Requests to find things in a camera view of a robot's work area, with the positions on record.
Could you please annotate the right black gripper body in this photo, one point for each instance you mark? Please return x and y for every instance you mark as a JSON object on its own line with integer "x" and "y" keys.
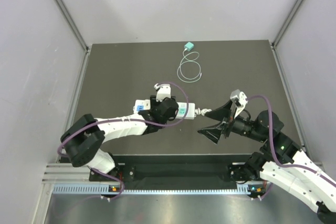
{"x": 239, "y": 125}

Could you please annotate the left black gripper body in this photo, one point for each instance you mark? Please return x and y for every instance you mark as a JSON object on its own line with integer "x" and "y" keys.
{"x": 155, "y": 104}

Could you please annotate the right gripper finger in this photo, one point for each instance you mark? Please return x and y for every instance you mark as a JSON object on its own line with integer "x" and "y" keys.
{"x": 220, "y": 113}
{"x": 214, "y": 133}

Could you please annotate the white power strip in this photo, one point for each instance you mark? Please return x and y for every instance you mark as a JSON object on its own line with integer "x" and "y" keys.
{"x": 187, "y": 112}

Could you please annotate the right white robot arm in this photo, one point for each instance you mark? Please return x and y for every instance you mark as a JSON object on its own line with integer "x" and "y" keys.
{"x": 281, "y": 162}

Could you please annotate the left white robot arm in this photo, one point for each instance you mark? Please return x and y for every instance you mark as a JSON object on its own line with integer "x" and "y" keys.
{"x": 82, "y": 142}

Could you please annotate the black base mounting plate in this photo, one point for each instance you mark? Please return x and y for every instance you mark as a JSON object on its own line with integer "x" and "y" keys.
{"x": 182, "y": 172}

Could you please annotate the teal charger block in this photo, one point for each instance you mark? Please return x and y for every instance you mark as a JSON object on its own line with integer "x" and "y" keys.
{"x": 188, "y": 46}

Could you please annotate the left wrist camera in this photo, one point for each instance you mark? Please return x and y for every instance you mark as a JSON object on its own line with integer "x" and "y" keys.
{"x": 163, "y": 91}

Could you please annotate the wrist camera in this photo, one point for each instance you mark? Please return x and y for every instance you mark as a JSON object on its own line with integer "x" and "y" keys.
{"x": 239, "y": 99}
{"x": 163, "y": 91}

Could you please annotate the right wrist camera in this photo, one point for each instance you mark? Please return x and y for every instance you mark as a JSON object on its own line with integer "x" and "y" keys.
{"x": 239, "y": 99}

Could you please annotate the left aluminium frame post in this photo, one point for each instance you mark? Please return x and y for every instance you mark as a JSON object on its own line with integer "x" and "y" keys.
{"x": 71, "y": 23}

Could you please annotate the aluminium frame post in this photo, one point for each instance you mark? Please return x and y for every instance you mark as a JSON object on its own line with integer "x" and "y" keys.
{"x": 71, "y": 23}
{"x": 287, "y": 22}

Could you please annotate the right aluminium frame post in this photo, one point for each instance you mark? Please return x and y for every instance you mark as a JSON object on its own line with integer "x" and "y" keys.
{"x": 287, "y": 22}

